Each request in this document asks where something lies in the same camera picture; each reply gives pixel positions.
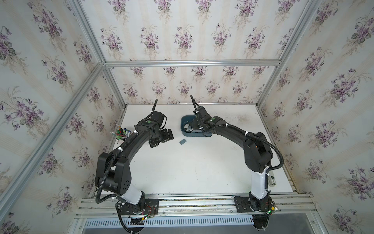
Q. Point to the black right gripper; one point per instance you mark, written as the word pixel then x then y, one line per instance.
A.
pixel 194 121

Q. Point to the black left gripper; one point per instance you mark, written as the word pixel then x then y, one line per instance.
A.
pixel 166 137

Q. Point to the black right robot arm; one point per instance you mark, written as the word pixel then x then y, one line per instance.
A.
pixel 260 156

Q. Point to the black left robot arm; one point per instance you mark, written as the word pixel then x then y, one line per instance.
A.
pixel 113 174

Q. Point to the teal plastic storage box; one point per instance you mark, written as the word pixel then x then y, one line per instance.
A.
pixel 189 132

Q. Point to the coloured pens in cup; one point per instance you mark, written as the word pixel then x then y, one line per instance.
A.
pixel 121 134

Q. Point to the grey black stapler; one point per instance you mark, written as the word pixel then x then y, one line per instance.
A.
pixel 271 179

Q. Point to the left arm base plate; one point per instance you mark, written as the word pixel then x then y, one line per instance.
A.
pixel 131 216

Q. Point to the aluminium mounting rail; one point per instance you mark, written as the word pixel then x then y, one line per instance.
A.
pixel 205 204

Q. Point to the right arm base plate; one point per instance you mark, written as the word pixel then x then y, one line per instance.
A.
pixel 263 209

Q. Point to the white slotted cable duct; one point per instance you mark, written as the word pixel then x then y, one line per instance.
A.
pixel 171 221

